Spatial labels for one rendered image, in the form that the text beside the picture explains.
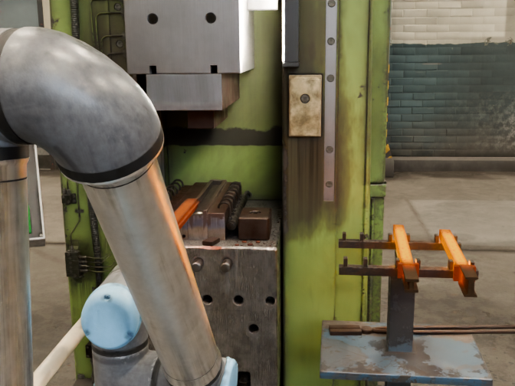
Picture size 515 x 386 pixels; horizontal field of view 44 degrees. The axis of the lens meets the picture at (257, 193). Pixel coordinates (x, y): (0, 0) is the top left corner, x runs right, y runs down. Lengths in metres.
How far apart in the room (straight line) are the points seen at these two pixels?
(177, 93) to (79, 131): 1.10
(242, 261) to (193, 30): 0.62
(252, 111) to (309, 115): 0.41
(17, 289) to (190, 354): 0.30
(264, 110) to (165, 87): 0.54
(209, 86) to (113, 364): 0.87
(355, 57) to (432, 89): 5.91
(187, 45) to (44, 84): 1.10
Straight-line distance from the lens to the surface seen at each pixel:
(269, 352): 1.81
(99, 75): 0.64
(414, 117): 7.71
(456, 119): 7.80
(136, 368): 1.06
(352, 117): 1.84
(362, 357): 1.66
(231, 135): 2.19
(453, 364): 1.67
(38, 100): 0.63
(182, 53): 1.71
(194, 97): 1.71
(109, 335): 1.03
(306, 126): 1.81
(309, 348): 2.02
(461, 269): 1.45
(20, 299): 0.73
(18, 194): 0.71
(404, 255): 1.55
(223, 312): 1.77
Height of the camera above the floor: 1.42
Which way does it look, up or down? 13 degrees down
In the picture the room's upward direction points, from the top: 1 degrees counter-clockwise
